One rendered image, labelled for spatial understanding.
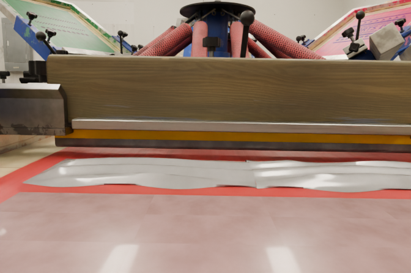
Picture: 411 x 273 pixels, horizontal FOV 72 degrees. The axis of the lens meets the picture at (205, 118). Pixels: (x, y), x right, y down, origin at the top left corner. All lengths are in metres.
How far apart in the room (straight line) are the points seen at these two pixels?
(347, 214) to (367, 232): 0.02
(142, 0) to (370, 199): 4.57
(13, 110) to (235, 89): 0.23
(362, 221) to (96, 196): 0.17
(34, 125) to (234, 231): 0.24
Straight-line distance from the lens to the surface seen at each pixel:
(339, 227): 0.19
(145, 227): 0.17
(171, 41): 0.98
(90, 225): 0.18
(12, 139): 0.38
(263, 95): 0.30
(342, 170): 0.28
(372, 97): 0.34
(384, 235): 0.19
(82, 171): 0.26
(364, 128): 0.33
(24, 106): 0.34
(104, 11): 4.82
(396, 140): 0.37
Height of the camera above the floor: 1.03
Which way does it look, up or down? 7 degrees down
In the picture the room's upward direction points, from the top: 1 degrees clockwise
